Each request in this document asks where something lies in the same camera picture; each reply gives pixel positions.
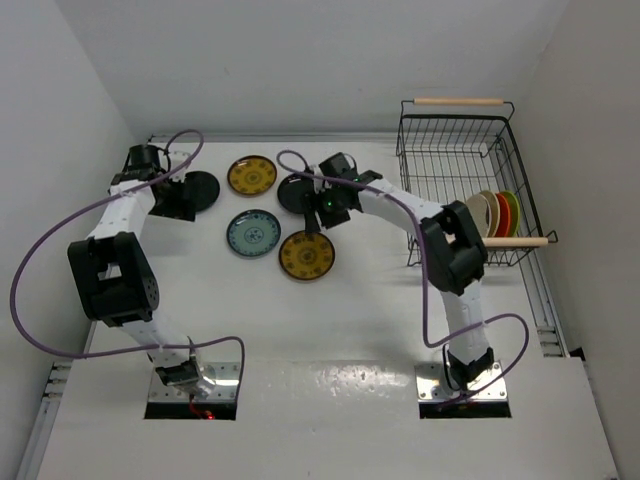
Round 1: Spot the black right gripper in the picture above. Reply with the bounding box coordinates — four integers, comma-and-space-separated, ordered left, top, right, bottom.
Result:
302, 184, 352, 235

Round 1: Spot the yellow patterned plate front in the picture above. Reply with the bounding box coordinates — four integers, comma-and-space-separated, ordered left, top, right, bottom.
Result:
278, 230, 336, 282

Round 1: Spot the yellow patterned plate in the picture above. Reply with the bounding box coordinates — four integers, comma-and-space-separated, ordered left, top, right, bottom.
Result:
227, 155, 278, 197
278, 230, 336, 282

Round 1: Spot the cream floral plate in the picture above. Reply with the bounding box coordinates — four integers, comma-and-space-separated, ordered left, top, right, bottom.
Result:
466, 194, 492, 238

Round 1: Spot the cream plate with black patch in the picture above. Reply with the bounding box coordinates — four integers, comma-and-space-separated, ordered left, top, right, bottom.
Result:
480, 190, 500, 237

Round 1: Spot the orange plate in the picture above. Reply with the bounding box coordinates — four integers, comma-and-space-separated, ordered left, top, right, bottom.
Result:
496, 193, 511, 238

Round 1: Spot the lime green plate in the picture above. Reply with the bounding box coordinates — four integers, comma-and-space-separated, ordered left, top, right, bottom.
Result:
501, 190, 521, 237

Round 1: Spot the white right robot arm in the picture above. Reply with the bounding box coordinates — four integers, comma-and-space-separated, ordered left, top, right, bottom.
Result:
303, 153, 494, 389

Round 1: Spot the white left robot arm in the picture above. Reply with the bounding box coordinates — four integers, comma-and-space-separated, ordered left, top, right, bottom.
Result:
67, 145, 220, 399

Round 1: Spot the glossy black plate left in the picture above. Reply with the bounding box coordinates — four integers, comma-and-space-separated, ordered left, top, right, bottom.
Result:
185, 171, 220, 213

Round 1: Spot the glossy black plate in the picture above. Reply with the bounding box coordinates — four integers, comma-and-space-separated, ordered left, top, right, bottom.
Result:
277, 174, 318, 215
185, 171, 220, 213

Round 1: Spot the glossy black plate right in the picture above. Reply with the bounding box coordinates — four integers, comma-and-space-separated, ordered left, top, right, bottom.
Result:
277, 174, 318, 215

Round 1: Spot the blue floral plate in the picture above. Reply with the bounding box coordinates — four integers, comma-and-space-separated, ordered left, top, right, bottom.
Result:
226, 209, 282, 258

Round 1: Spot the yellow patterned plate rear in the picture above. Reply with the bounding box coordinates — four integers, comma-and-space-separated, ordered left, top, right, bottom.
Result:
227, 155, 278, 197

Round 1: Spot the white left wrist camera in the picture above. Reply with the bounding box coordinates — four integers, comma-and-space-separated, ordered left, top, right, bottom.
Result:
167, 151, 196, 176

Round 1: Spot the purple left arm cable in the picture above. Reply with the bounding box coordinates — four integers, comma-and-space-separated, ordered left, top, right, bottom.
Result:
9, 128, 246, 401

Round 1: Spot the black wire dish rack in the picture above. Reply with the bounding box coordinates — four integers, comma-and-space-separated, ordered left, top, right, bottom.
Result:
396, 98, 558, 244

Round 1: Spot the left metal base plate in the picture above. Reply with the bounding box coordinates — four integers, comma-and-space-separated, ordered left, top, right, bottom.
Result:
147, 362, 241, 404

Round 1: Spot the metal base plate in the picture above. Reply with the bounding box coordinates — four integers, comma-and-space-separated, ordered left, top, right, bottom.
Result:
147, 362, 241, 404
415, 362, 508, 403

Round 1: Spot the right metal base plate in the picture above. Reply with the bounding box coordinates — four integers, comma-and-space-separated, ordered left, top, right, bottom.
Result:
415, 362, 508, 403

